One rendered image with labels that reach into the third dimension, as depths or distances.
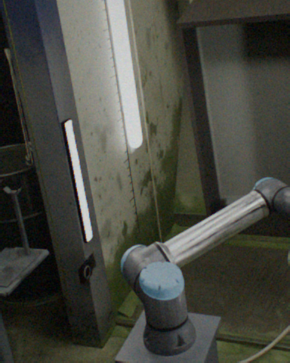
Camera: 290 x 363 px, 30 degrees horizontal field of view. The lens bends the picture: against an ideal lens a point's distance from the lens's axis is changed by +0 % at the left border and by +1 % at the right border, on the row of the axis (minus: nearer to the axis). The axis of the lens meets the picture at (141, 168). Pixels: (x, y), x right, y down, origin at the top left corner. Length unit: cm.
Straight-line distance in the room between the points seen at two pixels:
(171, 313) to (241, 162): 145
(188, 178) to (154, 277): 216
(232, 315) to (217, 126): 104
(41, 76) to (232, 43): 98
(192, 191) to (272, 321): 127
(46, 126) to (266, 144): 123
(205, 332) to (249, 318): 106
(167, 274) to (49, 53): 113
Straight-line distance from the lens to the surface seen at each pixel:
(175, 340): 197
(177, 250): 206
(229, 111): 300
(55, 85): 250
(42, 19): 246
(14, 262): 240
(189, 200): 396
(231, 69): 289
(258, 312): 314
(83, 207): 267
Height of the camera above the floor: 193
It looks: 21 degrees down
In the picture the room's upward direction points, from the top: 8 degrees counter-clockwise
